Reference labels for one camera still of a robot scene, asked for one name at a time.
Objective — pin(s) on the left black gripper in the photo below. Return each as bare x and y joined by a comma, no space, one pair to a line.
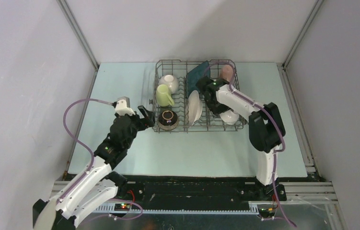
146,121

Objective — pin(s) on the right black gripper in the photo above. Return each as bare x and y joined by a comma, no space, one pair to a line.
215,111

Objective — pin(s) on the teal square plate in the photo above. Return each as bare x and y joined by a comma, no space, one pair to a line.
195,74

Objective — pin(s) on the brown glazed bowl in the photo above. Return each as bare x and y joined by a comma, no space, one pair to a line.
168,120

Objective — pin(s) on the pink mug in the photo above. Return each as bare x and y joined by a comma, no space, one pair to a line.
227,73

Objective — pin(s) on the white scalloped plate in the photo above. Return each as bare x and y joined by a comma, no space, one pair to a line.
194,108

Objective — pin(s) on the yellow-green mug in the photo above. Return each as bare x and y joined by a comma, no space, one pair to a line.
163,96

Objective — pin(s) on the small white bowl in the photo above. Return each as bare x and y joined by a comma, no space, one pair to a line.
229,117

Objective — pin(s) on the white ribbed bowl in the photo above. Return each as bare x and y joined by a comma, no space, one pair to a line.
170,81

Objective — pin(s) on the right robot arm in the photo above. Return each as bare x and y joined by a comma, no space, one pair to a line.
265,125

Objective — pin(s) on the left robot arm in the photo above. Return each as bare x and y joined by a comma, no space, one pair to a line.
98,182

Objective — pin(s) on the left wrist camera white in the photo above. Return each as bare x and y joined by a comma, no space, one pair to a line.
122,107

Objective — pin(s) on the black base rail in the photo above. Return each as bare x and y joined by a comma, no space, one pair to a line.
181,193

